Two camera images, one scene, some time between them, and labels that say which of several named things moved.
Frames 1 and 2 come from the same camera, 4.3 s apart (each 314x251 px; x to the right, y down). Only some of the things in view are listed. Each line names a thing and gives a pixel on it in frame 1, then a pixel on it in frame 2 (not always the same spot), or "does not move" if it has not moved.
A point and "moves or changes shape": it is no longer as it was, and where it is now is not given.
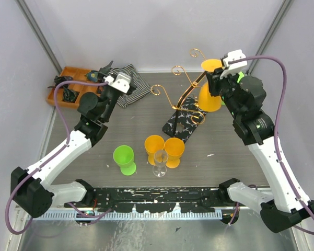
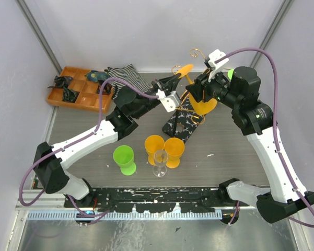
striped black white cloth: (142, 87) does not move
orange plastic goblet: (174, 147) does not move
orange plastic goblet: (206, 102) moves or changes shape
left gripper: (104, 72) to (168, 84)
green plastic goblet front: (123, 156) does not move
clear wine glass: (161, 157) does not move
